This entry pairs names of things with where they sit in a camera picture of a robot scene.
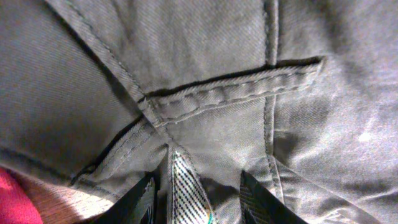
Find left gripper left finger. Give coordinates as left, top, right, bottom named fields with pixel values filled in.
left=93, top=175, right=155, bottom=224

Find red t-shirt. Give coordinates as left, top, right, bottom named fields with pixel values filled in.
left=1, top=168, right=43, bottom=224

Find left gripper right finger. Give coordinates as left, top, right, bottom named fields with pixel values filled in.
left=239, top=170, right=307, bottom=224

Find grey shorts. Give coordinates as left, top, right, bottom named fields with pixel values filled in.
left=1, top=0, right=397, bottom=223

